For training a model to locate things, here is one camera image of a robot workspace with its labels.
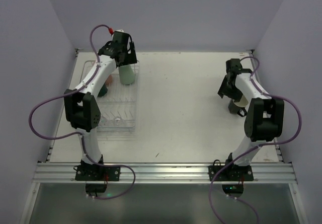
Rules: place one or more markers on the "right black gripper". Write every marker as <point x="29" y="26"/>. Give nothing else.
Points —
<point x="227" y="90"/>

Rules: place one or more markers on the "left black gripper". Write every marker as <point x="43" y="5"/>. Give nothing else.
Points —
<point x="128" y="58"/>

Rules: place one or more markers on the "light green plastic cup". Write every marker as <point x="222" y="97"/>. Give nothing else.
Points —
<point x="126" y="75"/>

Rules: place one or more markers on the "black mug with handle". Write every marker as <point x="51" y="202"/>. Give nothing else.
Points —
<point x="238" y="108"/>

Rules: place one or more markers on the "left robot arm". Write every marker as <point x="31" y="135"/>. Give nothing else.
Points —
<point x="81" y="108"/>

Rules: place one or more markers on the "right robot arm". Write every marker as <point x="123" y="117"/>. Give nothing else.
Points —
<point x="263" y="113"/>

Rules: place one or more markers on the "pink cup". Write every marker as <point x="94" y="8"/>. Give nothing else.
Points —
<point x="109" y="80"/>

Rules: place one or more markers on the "dark teal cup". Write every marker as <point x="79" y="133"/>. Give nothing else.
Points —
<point x="103" y="91"/>

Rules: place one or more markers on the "clear wire dish rack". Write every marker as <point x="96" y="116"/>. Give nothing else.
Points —
<point x="121" y="100"/>

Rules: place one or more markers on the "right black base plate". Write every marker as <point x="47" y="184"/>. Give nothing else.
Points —
<point x="231" y="173"/>

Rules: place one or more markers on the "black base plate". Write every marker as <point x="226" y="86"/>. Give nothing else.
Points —
<point x="93" y="172"/>
<point x="231" y="173"/>

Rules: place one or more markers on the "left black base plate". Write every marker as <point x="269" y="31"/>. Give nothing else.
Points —
<point x="93" y="172"/>

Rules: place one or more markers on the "aluminium mounting rail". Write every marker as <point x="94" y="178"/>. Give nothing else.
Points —
<point x="263" y="173"/>

